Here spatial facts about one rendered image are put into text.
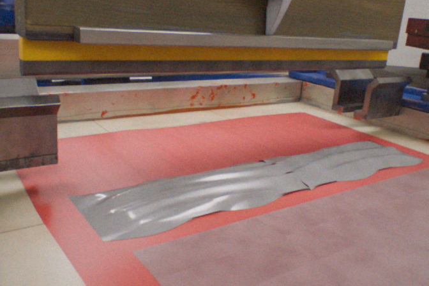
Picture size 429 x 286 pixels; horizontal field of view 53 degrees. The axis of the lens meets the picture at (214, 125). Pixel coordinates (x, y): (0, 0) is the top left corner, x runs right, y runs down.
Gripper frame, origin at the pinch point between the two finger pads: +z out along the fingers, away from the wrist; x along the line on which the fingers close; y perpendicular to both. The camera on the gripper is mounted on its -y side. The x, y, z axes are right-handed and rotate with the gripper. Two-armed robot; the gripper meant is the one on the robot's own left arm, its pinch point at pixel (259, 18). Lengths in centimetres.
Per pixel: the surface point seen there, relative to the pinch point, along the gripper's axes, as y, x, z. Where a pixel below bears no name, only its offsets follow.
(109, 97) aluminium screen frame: 7.1, -17.0, 10.7
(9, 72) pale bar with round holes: 16.5, -24.0, 8.7
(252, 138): -4.8, -4.4, 13.3
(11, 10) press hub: 5, -79, 4
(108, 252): 17.9, 9.5, 13.5
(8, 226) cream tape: 22.2, 4.0, 13.5
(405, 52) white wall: -200, -104, 15
